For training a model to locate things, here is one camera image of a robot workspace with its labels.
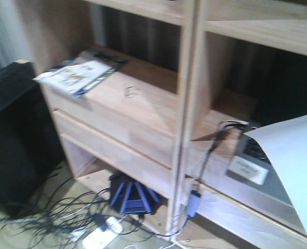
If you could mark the white paper sheet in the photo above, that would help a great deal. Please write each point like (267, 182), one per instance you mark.
(285, 144)

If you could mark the wooden shelf unit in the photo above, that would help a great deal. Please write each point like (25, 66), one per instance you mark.
(150, 122)

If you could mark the black blue router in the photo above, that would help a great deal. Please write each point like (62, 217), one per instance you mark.
(129, 196)

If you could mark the magazine stack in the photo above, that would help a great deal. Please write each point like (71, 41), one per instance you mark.
(77, 76)

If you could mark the white label sticker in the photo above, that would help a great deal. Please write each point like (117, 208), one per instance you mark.
(248, 170)

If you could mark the silver laptop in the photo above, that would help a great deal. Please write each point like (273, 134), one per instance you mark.
(283, 96)

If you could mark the white power strip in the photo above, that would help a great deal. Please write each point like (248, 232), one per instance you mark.
(102, 236)

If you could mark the black cabinet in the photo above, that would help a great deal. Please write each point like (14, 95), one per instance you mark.
(30, 148)

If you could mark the blue cable adapter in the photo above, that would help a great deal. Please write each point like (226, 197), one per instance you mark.
(193, 203)

